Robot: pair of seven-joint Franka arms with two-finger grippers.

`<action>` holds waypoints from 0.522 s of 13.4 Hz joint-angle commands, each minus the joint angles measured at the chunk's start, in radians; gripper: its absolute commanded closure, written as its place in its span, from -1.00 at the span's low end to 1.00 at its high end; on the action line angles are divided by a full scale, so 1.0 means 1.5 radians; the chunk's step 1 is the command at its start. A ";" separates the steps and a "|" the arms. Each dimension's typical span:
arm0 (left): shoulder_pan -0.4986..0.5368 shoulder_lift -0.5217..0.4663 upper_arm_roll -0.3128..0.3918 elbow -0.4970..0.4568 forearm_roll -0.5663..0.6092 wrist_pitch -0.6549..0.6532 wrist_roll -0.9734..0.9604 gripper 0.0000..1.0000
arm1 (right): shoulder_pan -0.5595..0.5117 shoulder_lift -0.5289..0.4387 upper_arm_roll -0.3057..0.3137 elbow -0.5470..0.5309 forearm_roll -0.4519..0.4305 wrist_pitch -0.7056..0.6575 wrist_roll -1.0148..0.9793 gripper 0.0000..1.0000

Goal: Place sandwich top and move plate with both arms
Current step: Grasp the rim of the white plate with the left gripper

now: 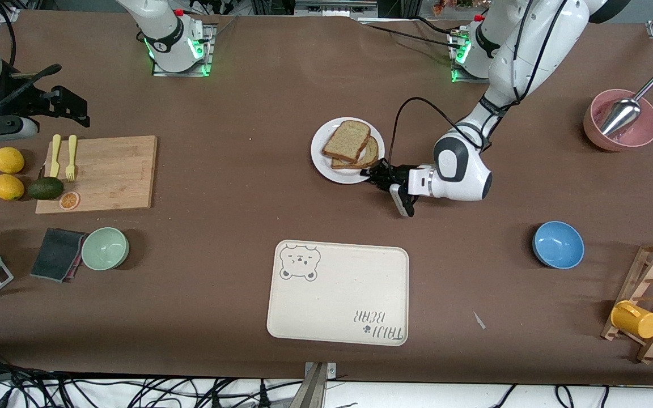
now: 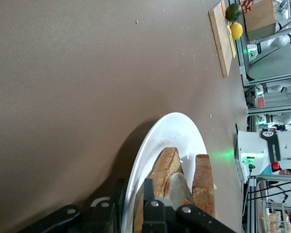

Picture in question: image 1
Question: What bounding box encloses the blue bowl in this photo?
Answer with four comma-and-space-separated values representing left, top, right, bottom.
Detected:
532, 221, 585, 269

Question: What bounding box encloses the thin black cable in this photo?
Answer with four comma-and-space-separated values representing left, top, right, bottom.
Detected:
358, 17, 466, 49

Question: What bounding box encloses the pink bowl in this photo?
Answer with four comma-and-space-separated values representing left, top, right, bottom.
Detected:
583, 89, 653, 152

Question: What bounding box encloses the white round plate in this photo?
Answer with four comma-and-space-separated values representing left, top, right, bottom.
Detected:
311, 117, 385, 184

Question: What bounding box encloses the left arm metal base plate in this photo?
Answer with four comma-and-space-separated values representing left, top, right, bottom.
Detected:
449, 31, 491, 84

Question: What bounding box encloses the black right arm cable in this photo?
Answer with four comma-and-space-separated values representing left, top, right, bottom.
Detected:
0, 0, 62, 114

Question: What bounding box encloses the plain bread slice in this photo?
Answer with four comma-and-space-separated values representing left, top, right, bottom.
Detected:
321, 120, 371, 163

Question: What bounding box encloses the aluminium frame structure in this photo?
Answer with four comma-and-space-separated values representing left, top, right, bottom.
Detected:
250, 0, 418, 20

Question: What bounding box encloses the yellow mug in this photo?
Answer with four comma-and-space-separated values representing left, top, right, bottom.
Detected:
610, 300, 653, 339

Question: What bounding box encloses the dark grey cloth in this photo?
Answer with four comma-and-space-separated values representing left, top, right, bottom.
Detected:
30, 228, 88, 282

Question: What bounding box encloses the yellow plastic knife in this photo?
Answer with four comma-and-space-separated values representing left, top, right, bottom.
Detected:
49, 134, 62, 178

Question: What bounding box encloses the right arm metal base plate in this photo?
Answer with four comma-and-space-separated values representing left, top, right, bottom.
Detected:
152, 24, 215, 77

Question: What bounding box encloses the pale green bowl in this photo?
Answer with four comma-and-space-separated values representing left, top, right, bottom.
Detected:
81, 227, 130, 271

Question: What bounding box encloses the wooden cutting board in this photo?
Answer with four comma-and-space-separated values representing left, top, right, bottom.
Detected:
36, 135, 158, 214

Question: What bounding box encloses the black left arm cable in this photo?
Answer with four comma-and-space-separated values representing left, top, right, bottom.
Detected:
388, 97, 486, 171

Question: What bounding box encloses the yellow plastic fork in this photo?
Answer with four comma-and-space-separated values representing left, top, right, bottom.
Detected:
65, 134, 78, 182

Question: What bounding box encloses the cream tray with bear print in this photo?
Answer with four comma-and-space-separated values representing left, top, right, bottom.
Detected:
266, 240, 409, 346

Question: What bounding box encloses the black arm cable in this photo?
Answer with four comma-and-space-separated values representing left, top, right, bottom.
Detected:
388, 97, 486, 171
0, 0, 62, 114

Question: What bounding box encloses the yellow lemon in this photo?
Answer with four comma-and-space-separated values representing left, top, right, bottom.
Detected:
0, 174, 25, 202
0, 147, 25, 174

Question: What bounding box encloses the metal scoop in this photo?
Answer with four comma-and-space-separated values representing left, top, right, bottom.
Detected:
600, 74, 653, 137

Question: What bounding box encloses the green avocado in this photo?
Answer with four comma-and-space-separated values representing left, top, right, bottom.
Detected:
27, 177, 65, 201

